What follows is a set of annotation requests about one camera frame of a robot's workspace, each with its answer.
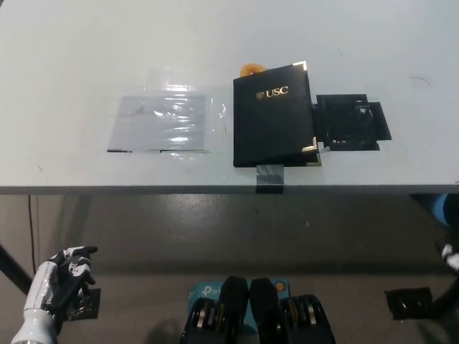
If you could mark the black table leg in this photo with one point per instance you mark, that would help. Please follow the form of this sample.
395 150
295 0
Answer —
16 268
446 297

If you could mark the clear plastic sheet patch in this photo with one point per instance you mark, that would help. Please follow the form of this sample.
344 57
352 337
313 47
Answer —
161 122

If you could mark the black USC diary folder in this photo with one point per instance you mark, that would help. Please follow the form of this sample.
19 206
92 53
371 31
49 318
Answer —
269 125

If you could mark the blue object under desk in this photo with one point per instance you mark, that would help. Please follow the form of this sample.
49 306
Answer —
444 209

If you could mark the black robot torso blocks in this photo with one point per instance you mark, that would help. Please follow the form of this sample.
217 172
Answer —
258 315

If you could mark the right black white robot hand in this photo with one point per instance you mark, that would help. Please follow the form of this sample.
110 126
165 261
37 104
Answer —
450 255

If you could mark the teal tp-link box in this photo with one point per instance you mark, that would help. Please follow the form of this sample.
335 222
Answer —
206 292

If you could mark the grey duct tape strip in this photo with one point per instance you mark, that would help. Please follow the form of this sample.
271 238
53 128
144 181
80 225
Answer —
269 177

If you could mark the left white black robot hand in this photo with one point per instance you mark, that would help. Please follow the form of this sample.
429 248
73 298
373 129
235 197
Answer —
43 283

